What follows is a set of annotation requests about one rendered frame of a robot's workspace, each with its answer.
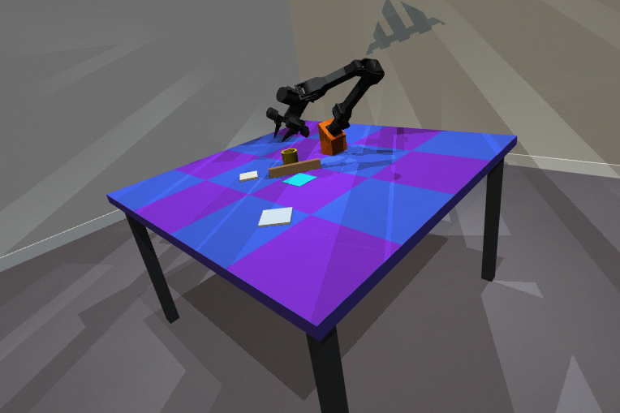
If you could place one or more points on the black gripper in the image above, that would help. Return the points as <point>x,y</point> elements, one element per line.
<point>278,119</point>

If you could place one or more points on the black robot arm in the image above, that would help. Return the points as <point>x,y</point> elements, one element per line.
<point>317,87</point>

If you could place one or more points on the yellow cup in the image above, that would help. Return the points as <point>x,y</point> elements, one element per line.
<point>289,156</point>

